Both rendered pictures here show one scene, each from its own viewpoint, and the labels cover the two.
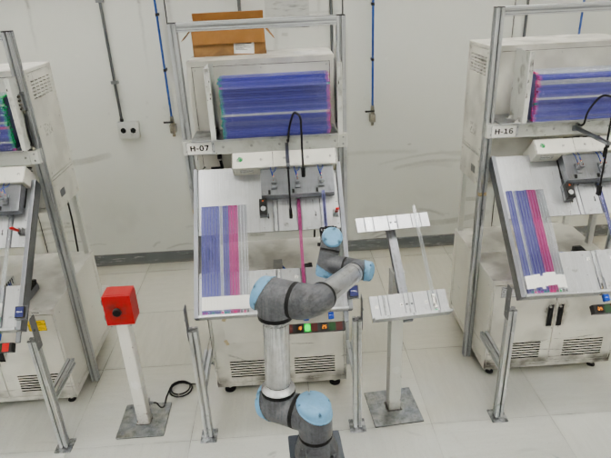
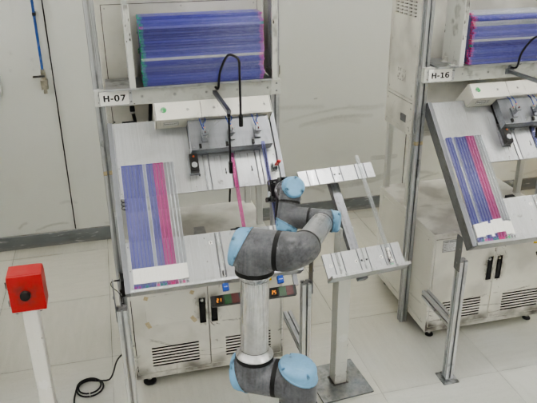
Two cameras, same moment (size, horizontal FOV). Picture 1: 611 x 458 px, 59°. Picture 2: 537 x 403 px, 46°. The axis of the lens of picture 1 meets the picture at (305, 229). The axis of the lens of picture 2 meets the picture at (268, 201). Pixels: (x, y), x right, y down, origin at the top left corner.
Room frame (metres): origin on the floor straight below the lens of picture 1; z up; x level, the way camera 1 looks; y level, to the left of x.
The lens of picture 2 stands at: (-0.10, 0.40, 1.99)
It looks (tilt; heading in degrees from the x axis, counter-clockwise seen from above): 24 degrees down; 348
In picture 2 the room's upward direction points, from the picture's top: 1 degrees counter-clockwise
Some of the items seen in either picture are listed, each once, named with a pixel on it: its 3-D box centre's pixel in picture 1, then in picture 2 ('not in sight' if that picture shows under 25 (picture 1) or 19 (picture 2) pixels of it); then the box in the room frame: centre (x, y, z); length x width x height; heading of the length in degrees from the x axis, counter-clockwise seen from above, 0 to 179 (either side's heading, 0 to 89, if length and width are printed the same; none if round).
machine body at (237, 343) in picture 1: (279, 312); (198, 288); (2.66, 0.17, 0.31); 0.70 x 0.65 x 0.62; 92
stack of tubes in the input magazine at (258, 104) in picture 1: (275, 104); (201, 46); (2.54, 0.11, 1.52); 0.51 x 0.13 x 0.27; 92
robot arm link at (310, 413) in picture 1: (313, 415); (296, 380); (1.40, 0.01, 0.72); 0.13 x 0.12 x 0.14; 62
